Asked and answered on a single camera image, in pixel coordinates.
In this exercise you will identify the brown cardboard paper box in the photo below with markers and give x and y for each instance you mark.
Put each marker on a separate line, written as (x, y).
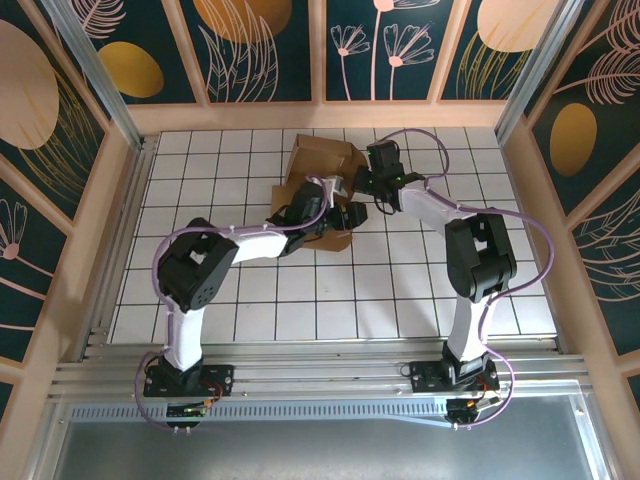
(320, 155)

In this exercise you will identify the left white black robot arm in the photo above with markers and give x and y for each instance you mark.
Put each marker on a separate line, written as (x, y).
(200, 265)

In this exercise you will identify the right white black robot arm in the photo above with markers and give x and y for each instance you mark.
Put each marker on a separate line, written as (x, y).
(480, 255)

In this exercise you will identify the grey metal sheet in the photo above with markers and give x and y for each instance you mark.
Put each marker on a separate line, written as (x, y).
(320, 450)

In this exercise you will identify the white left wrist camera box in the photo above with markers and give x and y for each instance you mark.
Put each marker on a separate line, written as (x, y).
(336, 187)

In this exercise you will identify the aluminium mounting rail frame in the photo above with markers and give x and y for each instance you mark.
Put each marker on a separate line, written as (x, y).
(325, 372)

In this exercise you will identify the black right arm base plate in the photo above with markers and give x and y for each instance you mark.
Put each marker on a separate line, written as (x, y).
(425, 375)

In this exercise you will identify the aluminium side rail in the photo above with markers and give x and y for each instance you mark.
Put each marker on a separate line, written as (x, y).
(131, 210)

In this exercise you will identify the aluminium corner post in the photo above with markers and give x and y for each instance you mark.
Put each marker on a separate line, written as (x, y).
(537, 60)
(95, 65)

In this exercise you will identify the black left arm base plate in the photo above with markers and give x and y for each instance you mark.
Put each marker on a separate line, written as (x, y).
(220, 375)

